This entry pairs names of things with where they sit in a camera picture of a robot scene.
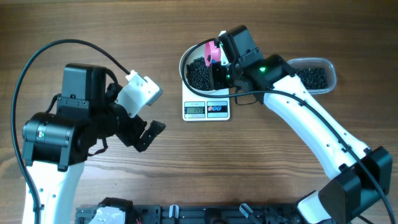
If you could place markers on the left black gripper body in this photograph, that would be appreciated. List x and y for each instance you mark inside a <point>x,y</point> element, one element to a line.
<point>118,121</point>

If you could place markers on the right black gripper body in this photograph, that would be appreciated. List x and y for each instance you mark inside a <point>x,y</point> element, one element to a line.
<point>222,76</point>

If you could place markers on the pink scoop blue handle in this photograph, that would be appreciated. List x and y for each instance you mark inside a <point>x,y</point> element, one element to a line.
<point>214,51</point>

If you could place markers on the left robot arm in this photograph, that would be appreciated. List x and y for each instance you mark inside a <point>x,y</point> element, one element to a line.
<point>57,142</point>

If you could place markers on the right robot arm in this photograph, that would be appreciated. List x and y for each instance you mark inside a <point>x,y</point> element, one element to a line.
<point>358,175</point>

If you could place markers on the black beans in bowl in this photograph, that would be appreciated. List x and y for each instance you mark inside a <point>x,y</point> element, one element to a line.
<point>198,75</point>

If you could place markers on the white ceramic bowl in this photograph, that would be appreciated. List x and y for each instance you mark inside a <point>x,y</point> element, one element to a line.
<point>187,59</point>

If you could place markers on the white digital kitchen scale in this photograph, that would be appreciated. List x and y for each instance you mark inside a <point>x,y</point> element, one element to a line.
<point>198,108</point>

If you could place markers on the clear plastic container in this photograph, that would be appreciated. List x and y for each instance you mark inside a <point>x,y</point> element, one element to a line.
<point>308,63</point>

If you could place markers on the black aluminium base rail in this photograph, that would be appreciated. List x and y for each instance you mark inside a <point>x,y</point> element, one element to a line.
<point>268,213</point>

